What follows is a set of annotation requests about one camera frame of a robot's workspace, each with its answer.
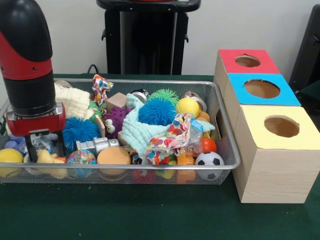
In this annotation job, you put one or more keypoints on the smooth yellow ball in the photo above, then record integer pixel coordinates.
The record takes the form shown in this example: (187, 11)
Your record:
(188, 107)

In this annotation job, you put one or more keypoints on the black and white soccer ball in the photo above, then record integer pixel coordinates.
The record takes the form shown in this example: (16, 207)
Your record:
(209, 160)

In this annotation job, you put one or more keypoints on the blue spiky toy with eyes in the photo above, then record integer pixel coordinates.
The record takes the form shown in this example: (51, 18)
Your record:
(156, 110)

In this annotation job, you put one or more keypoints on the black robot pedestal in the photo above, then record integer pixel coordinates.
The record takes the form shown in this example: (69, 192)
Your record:
(150, 37)

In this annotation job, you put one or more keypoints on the large multicoloured patterned cloth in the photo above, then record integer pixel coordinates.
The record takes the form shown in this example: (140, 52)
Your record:
(172, 140)

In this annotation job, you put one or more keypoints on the orange foam ball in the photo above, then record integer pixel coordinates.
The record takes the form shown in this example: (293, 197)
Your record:
(113, 156)

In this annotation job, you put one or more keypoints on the black chair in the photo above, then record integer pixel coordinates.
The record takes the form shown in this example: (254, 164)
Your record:
(310, 50)

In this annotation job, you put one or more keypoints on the cream waffle cloth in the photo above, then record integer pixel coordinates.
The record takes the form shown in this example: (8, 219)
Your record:
(75, 100)

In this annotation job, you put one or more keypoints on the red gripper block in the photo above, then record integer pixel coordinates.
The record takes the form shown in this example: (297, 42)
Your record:
(37, 123)

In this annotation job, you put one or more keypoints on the small knotted multicoloured cloth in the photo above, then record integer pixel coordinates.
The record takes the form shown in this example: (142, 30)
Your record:
(101, 90)

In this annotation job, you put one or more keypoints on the mint green waffle cloth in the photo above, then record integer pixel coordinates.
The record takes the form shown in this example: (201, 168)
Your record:
(132, 125)

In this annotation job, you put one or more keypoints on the blue spiky ball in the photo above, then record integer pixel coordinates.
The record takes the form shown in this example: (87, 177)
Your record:
(80, 132)

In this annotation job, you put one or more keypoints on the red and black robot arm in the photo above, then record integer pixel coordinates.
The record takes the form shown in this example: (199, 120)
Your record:
(25, 62)

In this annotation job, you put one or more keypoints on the globe print ball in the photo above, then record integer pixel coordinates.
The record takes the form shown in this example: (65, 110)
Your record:
(81, 157)

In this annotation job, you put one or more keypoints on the yellow plush toy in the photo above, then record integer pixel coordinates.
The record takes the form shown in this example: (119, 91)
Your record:
(47, 157)

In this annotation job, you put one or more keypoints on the wooden box with three holes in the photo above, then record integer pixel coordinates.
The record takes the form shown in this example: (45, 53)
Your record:
(275, 175)

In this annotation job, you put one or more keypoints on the dark green table cloth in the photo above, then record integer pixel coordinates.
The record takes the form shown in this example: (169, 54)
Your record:
(150, 212)

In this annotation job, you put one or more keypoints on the purple spiky monster toy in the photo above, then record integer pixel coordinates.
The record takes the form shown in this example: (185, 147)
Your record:
(117, 120)

